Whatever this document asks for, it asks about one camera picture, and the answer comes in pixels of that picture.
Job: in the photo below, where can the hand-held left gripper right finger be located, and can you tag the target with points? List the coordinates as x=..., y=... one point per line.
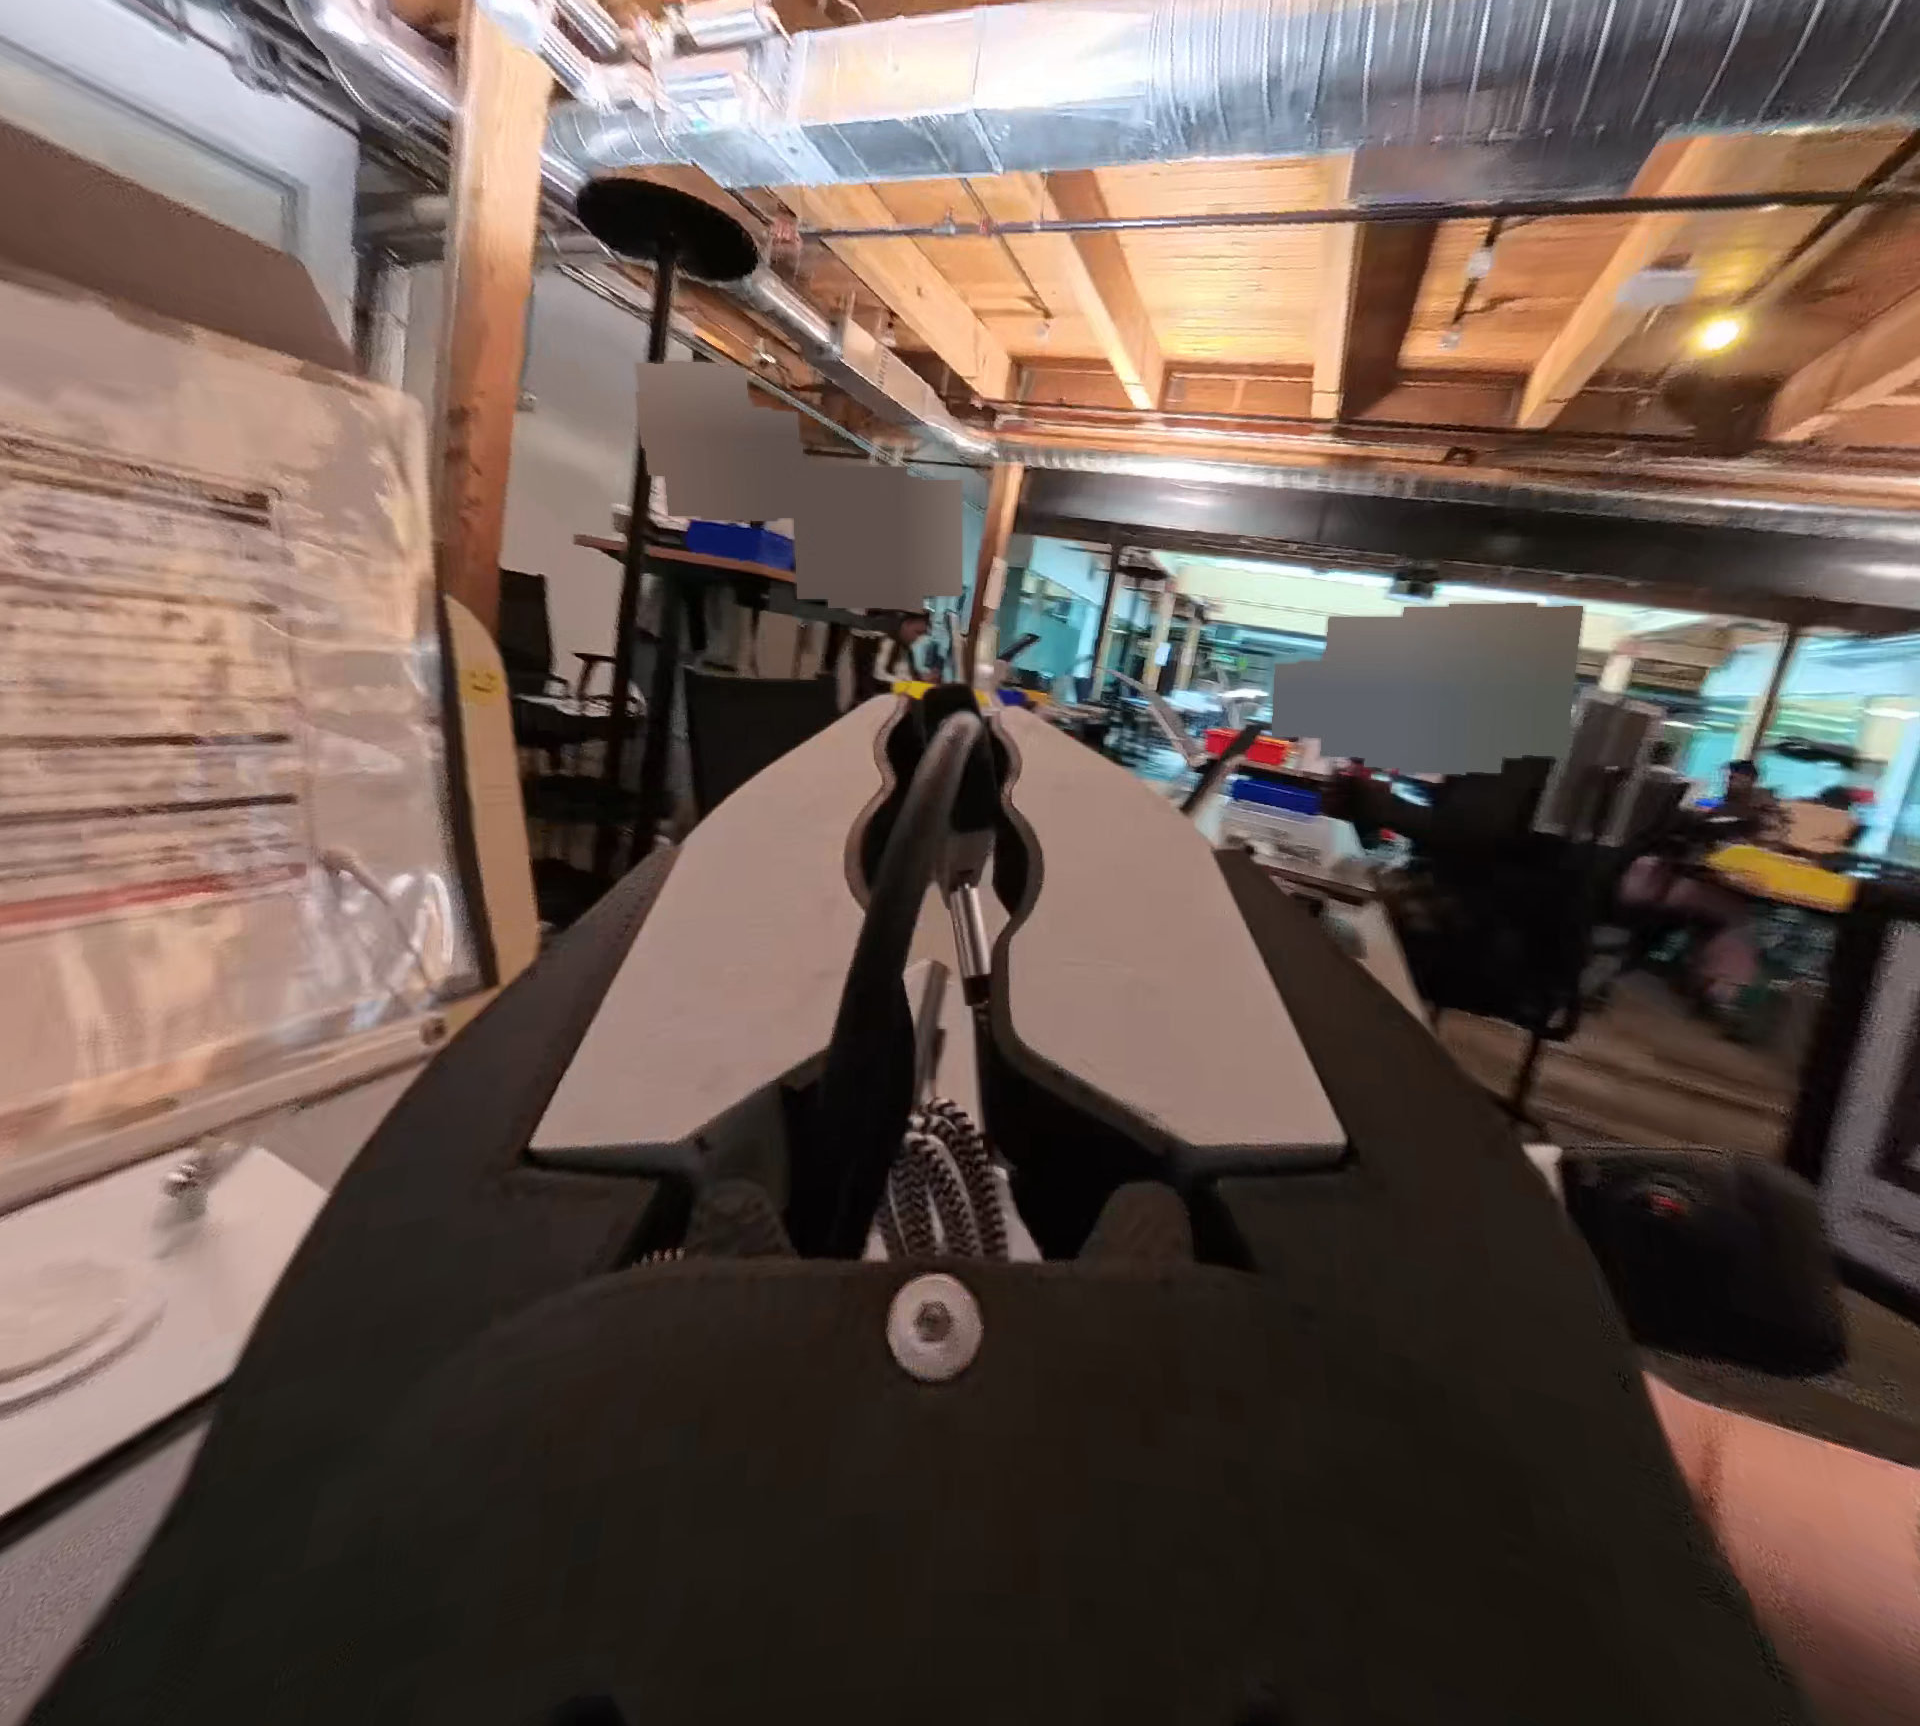
x=1155, y=960

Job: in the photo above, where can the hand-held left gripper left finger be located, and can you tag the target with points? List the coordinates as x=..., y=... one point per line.
x=751, y=947

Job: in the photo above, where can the person's right forearm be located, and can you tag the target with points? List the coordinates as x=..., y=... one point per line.
x=1814, y=1560

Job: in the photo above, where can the black office chair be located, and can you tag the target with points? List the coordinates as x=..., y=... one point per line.
x=759, y=744

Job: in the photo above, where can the wooden board with smiley sticker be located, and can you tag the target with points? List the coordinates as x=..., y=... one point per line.
x=495, y=781

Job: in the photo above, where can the standing desk with wooden top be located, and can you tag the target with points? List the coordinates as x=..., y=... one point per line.
x=704, y=564

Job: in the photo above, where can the blue storage bin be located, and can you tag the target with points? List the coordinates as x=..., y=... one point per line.
x=739, y=539

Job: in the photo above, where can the clear acrylic sign holder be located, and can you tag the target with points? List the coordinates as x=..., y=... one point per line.
x=181, y=736

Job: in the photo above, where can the black floor lamp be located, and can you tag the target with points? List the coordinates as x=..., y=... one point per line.
x=668, y=226

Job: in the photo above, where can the wooden post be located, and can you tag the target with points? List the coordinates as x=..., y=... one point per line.
x=489, y=331

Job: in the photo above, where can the white sign base plate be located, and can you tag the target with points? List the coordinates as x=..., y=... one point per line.
x=104, y=1306

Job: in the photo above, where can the silver ventilation duct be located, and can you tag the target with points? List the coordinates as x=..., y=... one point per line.
x=1350, y=47

